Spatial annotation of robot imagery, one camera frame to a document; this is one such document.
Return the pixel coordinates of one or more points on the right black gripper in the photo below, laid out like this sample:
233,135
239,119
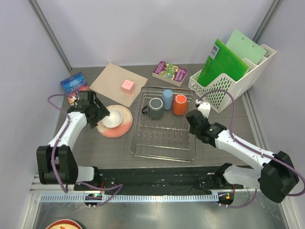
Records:
191,130

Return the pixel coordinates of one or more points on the blue Jane Eyre book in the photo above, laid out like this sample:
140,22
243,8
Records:
73,86

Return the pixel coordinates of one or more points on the white perforated file organizer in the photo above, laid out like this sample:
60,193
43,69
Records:
219,100

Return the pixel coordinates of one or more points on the light green clipboard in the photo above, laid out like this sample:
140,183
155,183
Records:
244,47

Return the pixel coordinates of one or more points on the purple children's book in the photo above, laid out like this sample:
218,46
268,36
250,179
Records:
170,73

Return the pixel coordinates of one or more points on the red rimmed plate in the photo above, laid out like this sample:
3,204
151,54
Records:
64,224

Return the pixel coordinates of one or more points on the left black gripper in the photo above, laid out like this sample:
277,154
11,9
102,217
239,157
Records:
102,112

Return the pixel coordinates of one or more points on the pink cream plate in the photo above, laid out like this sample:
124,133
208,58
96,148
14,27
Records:
122,124

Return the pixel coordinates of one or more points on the blue cup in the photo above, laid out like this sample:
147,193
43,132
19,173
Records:
167,98

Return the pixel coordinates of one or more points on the brown cardboard sheet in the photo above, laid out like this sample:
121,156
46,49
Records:
110,80

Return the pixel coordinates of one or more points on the dark green folder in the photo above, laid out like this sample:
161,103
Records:
221,60

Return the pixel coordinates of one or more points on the pink cube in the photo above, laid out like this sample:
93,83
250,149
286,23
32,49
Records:
128,86

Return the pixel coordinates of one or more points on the orange cup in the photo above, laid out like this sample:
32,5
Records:
179,104

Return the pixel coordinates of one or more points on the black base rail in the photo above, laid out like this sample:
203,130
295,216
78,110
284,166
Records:
169,181

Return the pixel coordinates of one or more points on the orange white bowl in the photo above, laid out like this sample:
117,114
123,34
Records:
114,120

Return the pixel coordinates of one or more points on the white slotted cable duct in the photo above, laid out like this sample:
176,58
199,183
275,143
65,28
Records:
95,198

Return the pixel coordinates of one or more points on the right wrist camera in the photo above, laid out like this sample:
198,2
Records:
203,107

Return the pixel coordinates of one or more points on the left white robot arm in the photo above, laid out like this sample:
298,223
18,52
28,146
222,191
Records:
56,163

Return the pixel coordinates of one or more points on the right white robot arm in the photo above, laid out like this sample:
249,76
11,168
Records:
273,174

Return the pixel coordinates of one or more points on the grey mug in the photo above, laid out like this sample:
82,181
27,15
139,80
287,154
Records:
154,109

